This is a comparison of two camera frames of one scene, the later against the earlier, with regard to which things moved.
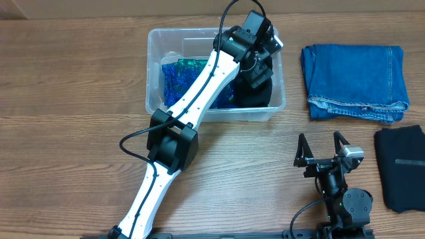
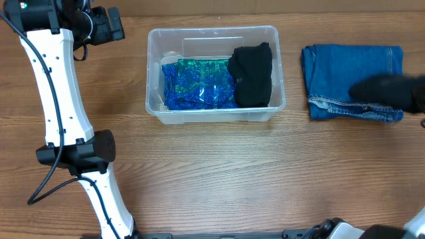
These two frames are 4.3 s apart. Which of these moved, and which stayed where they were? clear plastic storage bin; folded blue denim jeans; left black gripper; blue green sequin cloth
Moved: left black gripper
Stayed: blue green sequin cloth; folded blue denim jeans; clear plastic storage bin
